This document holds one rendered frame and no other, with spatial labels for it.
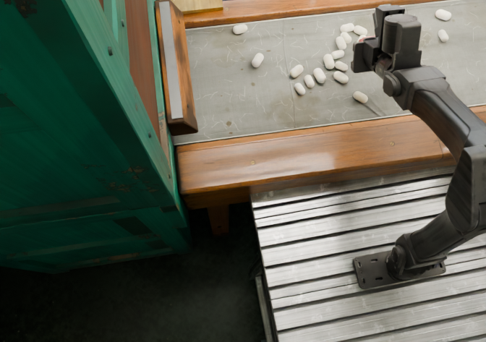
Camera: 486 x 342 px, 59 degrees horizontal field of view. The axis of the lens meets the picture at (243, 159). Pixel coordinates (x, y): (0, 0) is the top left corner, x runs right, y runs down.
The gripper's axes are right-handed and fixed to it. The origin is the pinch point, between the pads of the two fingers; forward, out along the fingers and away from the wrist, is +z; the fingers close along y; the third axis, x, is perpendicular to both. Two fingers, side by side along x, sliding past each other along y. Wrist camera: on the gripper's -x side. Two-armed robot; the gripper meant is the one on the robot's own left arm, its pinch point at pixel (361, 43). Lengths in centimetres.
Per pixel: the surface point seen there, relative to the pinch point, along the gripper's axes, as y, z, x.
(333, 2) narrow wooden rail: 2.0, 15.0, -6.0
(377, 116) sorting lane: -2.3, -7.0, 15.4
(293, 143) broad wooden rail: 18.9, -12.4, 16.6
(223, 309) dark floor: 40, 11, 97
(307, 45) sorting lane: 10.0, 9.1, 2.1
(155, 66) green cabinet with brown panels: 46.1, -6.5, -2.5
